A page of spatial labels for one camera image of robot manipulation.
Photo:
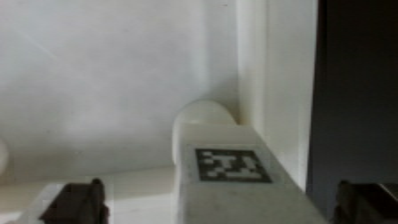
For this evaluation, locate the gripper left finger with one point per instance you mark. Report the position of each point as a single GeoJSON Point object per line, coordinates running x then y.
{"type": "Point", "coordinates": [76, 207]}

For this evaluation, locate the white square tabletop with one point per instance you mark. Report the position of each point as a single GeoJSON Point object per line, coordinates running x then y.
{"type": "Point", "coordinates": [108, 62]}

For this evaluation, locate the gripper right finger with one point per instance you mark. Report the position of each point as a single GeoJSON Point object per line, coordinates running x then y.
{"type": "Point", "coordinates": [366, 203]}

